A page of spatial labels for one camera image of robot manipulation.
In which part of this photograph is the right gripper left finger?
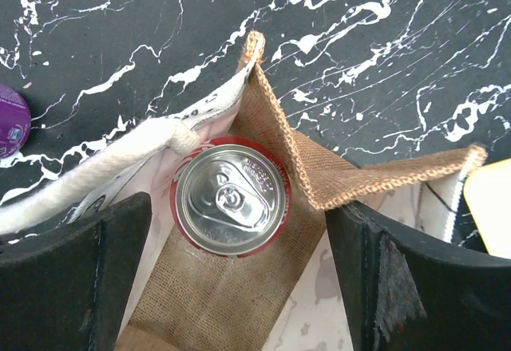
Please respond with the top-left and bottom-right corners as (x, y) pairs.
(1, 192), (152, 350)

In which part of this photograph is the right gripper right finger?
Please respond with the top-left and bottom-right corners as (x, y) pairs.
(326, 202), (510, 350)

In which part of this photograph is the red cola can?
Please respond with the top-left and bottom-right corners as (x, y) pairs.
(169, 136), (292, 258)

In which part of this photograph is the purple soda can left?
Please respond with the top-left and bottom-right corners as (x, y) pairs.
(0, 85), (31, 159)

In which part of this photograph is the small whiteboard orange frame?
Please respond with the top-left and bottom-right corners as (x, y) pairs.
(463, 159), (511, 259)

